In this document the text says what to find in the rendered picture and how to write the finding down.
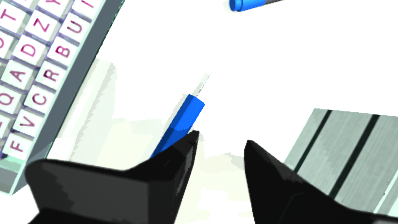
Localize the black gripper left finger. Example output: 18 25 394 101
24 130 200 224

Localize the white keyboard with letter keys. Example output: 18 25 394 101
0 0 125 198

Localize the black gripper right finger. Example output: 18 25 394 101
244 139 398 224

